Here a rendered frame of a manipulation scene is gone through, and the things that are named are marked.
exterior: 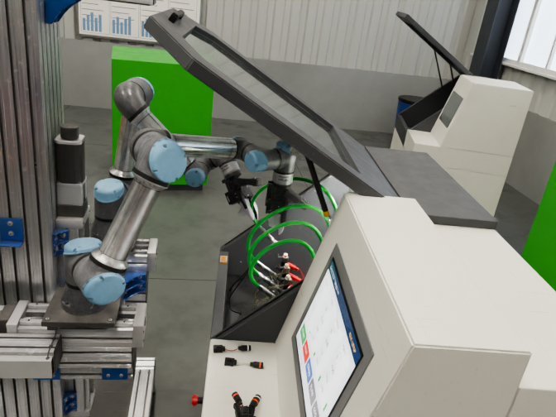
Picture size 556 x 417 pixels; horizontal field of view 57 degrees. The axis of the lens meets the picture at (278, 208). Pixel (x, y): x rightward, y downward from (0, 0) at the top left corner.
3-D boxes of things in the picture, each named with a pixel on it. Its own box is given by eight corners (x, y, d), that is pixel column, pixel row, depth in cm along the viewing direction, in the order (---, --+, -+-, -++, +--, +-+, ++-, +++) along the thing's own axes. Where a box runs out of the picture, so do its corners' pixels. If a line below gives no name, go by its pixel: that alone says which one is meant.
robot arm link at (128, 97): (118, 79, 184) (211, 177, 196) (128, 74, 194) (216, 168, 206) (98, 100, 187) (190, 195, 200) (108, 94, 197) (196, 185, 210)
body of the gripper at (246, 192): (240, 205, 214) (228, 179, 215) (255, 196, 209) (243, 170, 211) (229, 206, 207) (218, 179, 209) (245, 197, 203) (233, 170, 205)
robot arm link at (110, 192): (88, 217, 206) (88, 186, 200) (102, 203, 218) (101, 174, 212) (118, 221, 205) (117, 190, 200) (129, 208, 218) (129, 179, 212)
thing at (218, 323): (217, 280, 238) (219, 250, 232) (227, 280, 239) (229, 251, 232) (207, 373, 182) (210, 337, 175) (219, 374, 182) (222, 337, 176)
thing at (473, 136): (360, 189, 602) (395, 11, 522) (452, 203, 596) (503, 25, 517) (365, 237, 483) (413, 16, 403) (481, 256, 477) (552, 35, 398)
